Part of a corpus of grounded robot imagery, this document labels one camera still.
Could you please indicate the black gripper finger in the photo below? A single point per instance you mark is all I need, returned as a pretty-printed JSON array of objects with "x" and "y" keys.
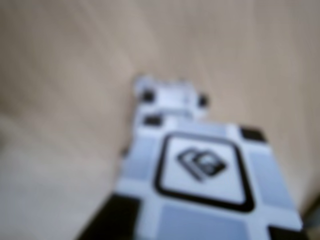
[{"x": 96, "y": 231}]

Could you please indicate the white cube squares symbol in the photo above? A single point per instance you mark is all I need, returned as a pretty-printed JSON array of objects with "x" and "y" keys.
[{"x": 205, "y": 162}]

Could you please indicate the white cube lamp symbol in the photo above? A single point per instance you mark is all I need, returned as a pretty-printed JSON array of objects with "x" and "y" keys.
[{"x": 172, "y": 96}]

